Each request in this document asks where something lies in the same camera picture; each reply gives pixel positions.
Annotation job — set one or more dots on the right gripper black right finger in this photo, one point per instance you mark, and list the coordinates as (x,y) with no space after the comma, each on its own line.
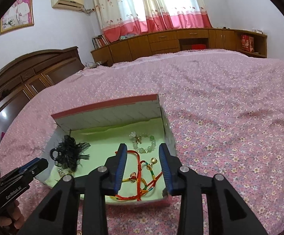
(228,213)

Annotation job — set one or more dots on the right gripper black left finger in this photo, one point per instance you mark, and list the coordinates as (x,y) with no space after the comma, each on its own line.
(57,213)

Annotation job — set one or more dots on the black ribbon hair accessory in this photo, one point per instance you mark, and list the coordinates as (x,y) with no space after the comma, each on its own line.
(68,153)

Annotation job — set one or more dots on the left hand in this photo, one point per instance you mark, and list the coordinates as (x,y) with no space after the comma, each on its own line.
(13,216)

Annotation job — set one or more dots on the pink cardboard box green lining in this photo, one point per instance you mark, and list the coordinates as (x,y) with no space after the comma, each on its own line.
(140,123)

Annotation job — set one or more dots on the dark wooden headboard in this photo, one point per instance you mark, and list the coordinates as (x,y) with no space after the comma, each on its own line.
(28,75)

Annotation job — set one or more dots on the red cushion in cabinet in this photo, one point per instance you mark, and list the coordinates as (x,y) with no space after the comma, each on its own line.
(199,46)

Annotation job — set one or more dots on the red box on shelf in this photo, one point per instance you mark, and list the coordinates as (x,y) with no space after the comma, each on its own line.
(247,43)

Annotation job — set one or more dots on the row of books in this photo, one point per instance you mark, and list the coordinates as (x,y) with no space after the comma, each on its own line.
(100,41)

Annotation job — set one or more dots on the framed wedding photo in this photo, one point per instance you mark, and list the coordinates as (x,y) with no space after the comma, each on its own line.
(19,15)

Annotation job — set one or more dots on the long wooden cabinet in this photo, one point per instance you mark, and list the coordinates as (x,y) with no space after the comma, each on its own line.
(178,40)

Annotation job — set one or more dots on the white air conditioner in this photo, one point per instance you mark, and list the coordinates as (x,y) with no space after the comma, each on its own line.
(75,5)

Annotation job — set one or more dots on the pink white floral curtain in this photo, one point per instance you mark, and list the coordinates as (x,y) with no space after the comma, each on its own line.
(119,18)

